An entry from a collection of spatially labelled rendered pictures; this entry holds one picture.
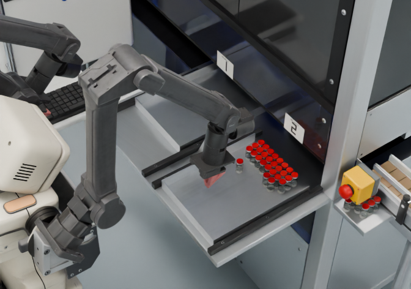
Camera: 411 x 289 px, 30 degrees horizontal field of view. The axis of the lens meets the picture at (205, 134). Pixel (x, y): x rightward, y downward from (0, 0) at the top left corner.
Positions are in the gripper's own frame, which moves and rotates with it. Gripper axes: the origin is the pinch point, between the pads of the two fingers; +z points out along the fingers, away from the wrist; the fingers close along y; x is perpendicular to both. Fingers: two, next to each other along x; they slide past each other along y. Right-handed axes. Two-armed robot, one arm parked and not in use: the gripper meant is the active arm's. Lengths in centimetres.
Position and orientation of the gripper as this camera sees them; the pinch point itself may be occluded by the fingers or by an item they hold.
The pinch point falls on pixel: (207, 183)
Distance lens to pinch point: 199.8
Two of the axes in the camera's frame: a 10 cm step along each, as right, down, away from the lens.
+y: 8.1, -2.9, 5.1
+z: -1.4, 7.5, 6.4
